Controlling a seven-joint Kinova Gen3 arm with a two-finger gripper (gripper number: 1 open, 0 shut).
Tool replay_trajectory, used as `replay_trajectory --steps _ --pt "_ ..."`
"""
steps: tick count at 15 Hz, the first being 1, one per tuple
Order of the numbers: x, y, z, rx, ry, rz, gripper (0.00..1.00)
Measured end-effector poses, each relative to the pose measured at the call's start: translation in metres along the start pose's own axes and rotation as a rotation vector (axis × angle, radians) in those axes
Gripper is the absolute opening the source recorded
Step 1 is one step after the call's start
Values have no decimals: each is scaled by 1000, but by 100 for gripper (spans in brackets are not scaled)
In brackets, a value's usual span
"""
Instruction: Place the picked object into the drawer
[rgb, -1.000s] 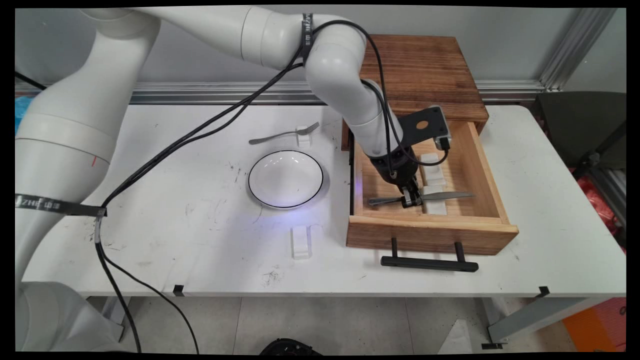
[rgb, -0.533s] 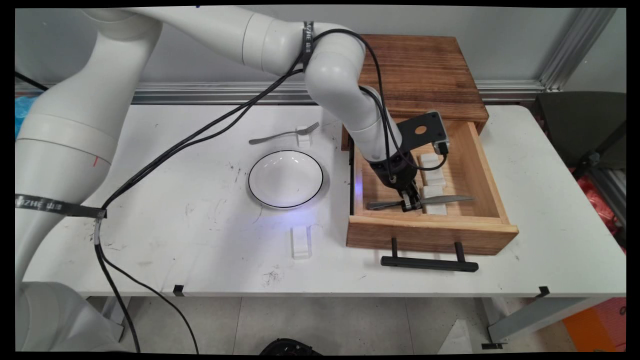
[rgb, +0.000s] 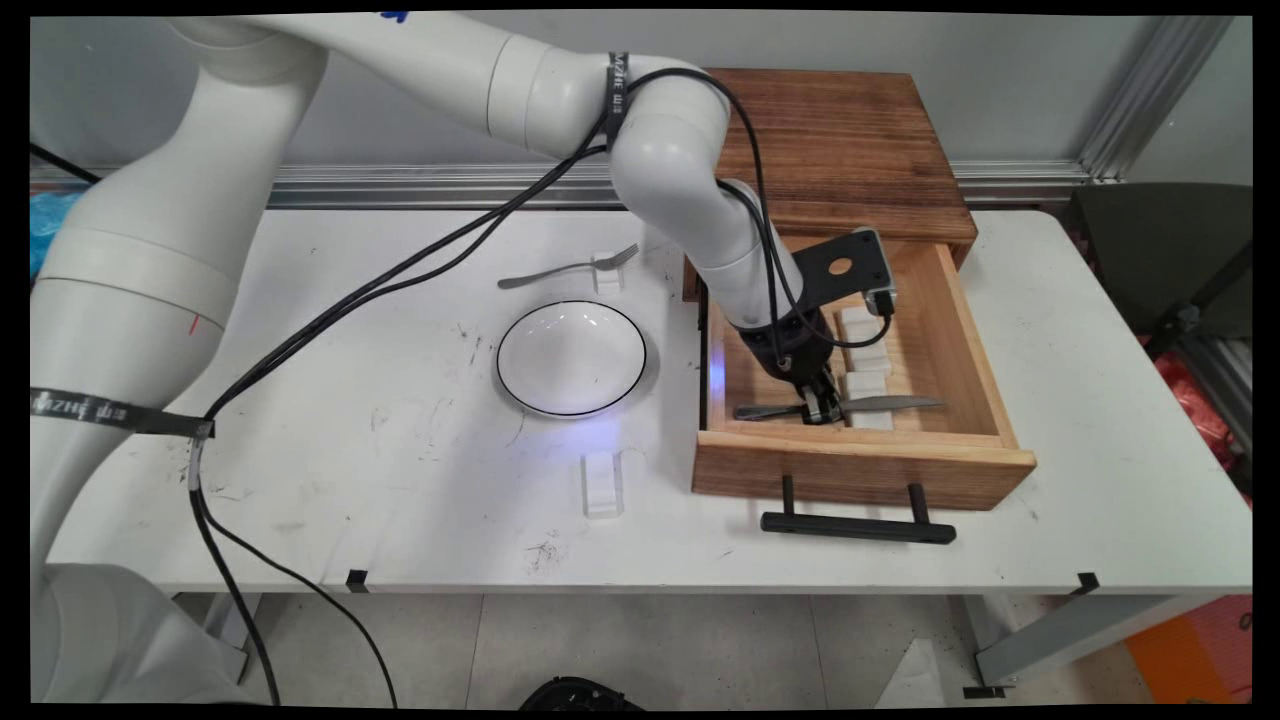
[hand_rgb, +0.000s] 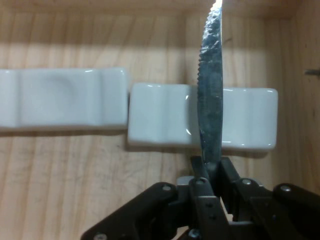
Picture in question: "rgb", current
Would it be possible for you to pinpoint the slanted aluminium frame post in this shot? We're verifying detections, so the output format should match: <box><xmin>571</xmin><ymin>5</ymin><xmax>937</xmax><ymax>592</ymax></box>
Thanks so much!
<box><xmin>1078</xmin><ymin>15</ymin><xmax>1236</xmax><ymax>183</ymax></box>

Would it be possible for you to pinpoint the blue bubble wrap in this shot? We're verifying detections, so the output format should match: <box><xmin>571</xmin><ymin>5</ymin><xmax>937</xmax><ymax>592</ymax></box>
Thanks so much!
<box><xmin>30</xmin><ymin>192</ymin><xmax>79</xmax><ymax>279</ymax></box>

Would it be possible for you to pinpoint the black drawer handle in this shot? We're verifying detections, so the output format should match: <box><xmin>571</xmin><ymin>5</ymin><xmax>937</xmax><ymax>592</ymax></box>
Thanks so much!
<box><xmin>762</xmin><ymin>475</ymin><xmax>959</xmax><ymax>546</ymax></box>

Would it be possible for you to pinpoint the red plastic bag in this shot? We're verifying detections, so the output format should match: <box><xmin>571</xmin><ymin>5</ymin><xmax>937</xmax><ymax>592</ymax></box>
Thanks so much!
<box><xmin>1140</xmin><ymin>335</ymin><xmax>1253</xmax><ymax>501</ymax></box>

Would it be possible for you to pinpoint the black round floor object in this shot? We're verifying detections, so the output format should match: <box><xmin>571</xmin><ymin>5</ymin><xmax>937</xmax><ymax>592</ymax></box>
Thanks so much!
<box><xmin>520</xmin><ymin>677</ymin><xmax>646</xmax><ymax>713</ymax></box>

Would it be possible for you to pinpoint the silver metal fork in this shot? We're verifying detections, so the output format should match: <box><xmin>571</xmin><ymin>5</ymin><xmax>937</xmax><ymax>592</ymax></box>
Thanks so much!
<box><xmin>497</xmin><ymin>243</ymin><xmax>641</xmax><ymax>291</ymax></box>

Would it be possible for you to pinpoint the orange box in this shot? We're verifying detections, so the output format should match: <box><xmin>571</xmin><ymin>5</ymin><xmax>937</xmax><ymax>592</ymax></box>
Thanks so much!
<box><xmin>1125</xmin><ymin>595</ymin><xmax>1253</xmax><ymax>704</ymax></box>

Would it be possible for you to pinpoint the white plate with black rim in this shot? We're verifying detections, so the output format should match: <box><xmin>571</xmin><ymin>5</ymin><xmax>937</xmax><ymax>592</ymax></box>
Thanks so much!
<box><xmin>496</xmin><ymin>300</ymin><xmax>649</xmax><ymax>418</ymax></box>

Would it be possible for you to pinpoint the black cable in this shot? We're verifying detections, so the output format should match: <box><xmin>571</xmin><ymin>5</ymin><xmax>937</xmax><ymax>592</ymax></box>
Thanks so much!
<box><xmin>190</xmin><ymin>120</ymin><xmax>801</xmax><ymax>706</ymax></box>
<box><xmin>190</xmin><ymin>65</ymin><xmax>898</xmax><ymax>706</ymax></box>

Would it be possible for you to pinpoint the grey table leg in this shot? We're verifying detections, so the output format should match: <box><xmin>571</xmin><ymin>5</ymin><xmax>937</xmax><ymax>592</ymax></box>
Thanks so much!
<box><xmin>962</xmin><ymin>595</ymin><xmax>1181</xmax><ymax>699</ymax></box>
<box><xmin>175</xmin><ymin>592</ymin><xmax>263</xmax><ymax>686</ymax></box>

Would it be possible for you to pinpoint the black printed cable strap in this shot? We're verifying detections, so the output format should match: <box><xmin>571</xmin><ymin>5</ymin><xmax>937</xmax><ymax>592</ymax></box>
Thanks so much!
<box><xmin>30</xmin><ymin>388</ymin><xmax>216</xmax><ymax>439</ymax></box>
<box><xmin>606</xmin><ymin>52</ymin><xmax>633</xmax><ymax>143</ymax></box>

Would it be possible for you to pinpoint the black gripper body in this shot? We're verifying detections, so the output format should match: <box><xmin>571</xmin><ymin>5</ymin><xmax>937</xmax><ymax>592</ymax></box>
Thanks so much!
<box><xmin>738</xmin><ymin>308</ymin><xmax>842</xmax><ymax>387</ymax></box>

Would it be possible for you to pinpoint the light wooden drawer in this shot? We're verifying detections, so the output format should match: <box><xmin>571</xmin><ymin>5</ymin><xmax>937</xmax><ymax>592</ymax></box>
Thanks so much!
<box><xmin>692</xmin><ymin>234</ymin><xmax>1039</xmax><ymax>513</ymax></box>

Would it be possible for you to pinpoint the silver metal table knife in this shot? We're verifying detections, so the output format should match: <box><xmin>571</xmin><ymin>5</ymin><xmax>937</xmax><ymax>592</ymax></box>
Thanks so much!
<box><xmin>733</xmin><ymin>395</ymin><xmax>948</xmax><ymax>422</ymax></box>

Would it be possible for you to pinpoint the dark brown wooden cabinet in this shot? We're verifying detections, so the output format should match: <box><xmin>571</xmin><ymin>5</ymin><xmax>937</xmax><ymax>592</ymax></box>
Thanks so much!
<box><xmin>683</xmin><ymin>68</ymin><xmax>979</xmax><ymax>303</ymax></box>

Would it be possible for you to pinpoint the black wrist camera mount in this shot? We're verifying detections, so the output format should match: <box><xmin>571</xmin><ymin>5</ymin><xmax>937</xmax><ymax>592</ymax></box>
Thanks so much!
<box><xmin>795</xmin><ymin>228</ymin><xmax>898</xmax><ymax>316</ymax></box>

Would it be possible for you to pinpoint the horizontal aluminium frame rail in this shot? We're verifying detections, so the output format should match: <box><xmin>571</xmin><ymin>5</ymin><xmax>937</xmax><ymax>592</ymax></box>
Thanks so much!
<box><xmin>30</xmin><ymin>162</ymin><xmax>1091</xmax><ymax>211</ymax></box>

